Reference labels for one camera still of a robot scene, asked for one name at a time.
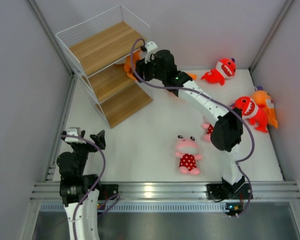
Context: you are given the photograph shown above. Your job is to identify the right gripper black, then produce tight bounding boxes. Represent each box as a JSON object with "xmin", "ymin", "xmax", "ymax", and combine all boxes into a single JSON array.
[{"xmin": 133, "ymin": 53, "xmax": 166, "ymax": 85}]

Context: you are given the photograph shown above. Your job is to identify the orange shark plush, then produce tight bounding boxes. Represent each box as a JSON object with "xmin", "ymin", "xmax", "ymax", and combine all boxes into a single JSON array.
[
  {"xmin": 115, "ymin": 49, "xmax": 142, "ymax": 81},
  {"xmin": 185, "ymin": 72, "xmax": 197, "ymax": 81},
  {"xmin": 251, "ymin": 86, "xmax": 279, "ymax": 129}
]

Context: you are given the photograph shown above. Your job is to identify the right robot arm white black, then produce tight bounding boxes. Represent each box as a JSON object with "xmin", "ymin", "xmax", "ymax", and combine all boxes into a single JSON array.
[{"xmin": 132, "ymin": 46, "xmax": 245, "ymax": 199}]

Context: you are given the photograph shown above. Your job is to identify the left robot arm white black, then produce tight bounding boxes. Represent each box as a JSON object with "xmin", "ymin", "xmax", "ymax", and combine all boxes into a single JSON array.
[{"xmin": 56, "ymin": 127, "xmax": 106, "ymax": 240}]

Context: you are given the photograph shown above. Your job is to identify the red shark plush far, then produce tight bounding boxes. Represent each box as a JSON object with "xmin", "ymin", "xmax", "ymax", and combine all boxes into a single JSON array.
[{"xmin": 200, "ymin": 58, "xmax": 237, "ymax": 86}]

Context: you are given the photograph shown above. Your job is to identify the red shark plush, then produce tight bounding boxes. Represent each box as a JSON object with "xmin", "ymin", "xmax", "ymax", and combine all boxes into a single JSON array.
[
  {"xmin": 200, "ymin": 58, "xmax": 237, "ymax": 86},
  {"xmin": 232, "ymin": 96, "xmax": 268, "ymax": 133}
]

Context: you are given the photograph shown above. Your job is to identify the pink frog plush front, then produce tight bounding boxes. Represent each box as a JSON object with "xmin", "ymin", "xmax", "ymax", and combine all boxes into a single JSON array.
[{"xmin": 175, "ymin": 135, "xmax": 203, "ymax": 175}]

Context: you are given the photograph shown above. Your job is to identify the pink frog plush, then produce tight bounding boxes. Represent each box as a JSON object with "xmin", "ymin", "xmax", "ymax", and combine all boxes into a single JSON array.
[
  {"xmin": 175, "ymin": 135, "xmax": 203, "ymax": 175},
  {"xmin": 201, "ymin": 123, "xmax": 214, "ymax": 142}
]

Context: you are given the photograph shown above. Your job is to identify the pink frog plush rear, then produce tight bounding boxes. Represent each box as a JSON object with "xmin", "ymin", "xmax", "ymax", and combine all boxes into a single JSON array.
[{"xmin": 201, "ymin": 123, "xmax": 214, "ymax": 142}]

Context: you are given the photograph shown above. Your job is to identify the red shark plush near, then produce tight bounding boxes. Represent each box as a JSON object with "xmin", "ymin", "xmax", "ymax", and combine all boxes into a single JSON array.
[{"xmin": 232, "ymin": 96, "xmax": 268, "ymax": 133}]

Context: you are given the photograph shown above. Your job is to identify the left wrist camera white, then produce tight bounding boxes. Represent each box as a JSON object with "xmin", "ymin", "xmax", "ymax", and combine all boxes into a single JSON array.
[{"xmin": 62, "ymin": 127, "xmax": 84, "ymax": 144}]

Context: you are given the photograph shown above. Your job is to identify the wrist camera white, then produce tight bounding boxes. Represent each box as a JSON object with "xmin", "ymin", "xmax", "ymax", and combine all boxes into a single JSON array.
[
  {"xmin": 140, "ymin": 41, "xmax": 158, "ymax": 64},
  {"xmin": 62, "ymin": 127, "xmax": 84, "ymax": 144}
]

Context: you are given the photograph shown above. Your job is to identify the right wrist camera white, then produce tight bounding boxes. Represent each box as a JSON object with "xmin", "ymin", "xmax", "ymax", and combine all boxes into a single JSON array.
[{"xmin": 140, "ymin": 41, "xmax": 158, "ymax": 64}]

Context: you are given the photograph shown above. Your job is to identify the white wire wooden shelf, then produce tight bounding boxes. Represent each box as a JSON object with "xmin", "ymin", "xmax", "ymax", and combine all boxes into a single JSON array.
[{"xmin": 55, "ymin": 5, "xmax": 153, "ymax": 128}]

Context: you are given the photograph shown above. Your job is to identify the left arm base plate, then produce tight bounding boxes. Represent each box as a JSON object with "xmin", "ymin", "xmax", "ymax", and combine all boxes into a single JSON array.
[{"xmin": 97, "ymin": 184, "xmax": 119, "ymax": 211}]

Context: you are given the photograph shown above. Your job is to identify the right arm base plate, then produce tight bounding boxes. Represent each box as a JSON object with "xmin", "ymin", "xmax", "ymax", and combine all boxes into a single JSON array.
[{"xmin": 206, "ymin": 183, "xmax": 253, "ymax": 218}]

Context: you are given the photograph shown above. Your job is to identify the aluminium rail frame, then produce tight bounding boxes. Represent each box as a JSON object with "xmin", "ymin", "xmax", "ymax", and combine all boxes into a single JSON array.
[{"xmin": 29, "ymin": 181, "xmax": 300, "ymax": 213}]

